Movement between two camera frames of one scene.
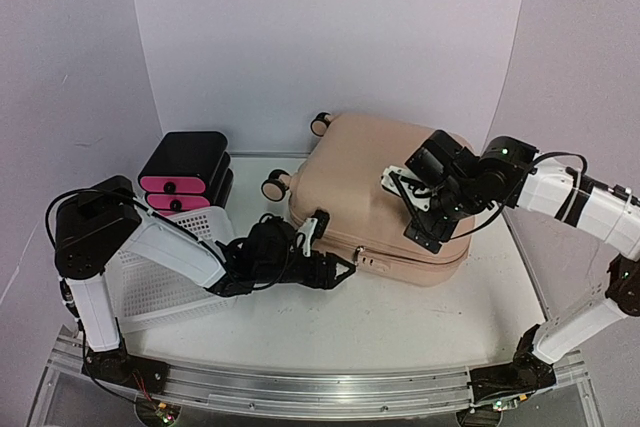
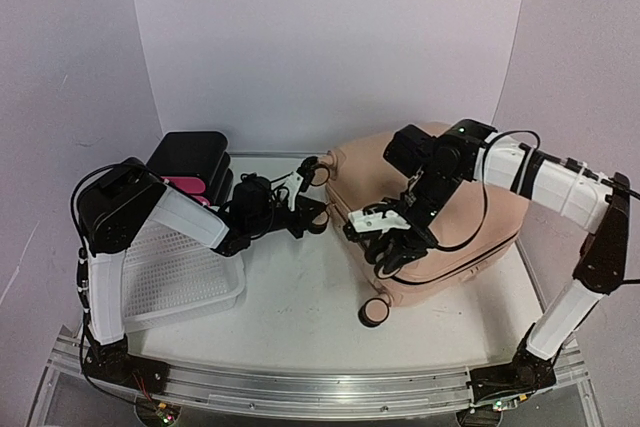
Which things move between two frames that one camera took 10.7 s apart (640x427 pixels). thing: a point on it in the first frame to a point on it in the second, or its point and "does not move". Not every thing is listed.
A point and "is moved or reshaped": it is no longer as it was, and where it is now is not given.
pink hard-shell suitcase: [341, 173] is moved or reshaped
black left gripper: [327, 281] to [304, 214]
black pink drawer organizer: [187, 171] does not move
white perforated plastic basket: [148, 292] does not move
